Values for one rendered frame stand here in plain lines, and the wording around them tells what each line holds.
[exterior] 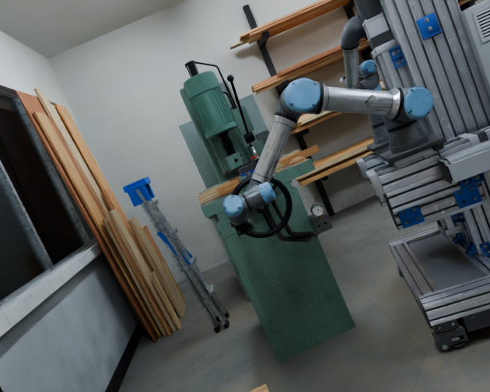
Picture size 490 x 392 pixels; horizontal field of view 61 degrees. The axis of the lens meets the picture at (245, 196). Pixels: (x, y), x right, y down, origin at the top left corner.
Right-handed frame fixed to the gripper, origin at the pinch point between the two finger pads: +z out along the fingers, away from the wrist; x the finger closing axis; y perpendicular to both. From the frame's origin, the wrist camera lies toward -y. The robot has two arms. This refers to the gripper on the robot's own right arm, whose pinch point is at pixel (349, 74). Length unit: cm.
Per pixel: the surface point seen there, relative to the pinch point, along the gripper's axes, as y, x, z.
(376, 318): 115, -74, -68
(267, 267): 61, -108, -69
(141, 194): -4, -157, 3
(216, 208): 22, -114, -69
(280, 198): 35, -85, -67
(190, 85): -36, -94, -58
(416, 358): 115, -74, -111
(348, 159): 71, 8, 137
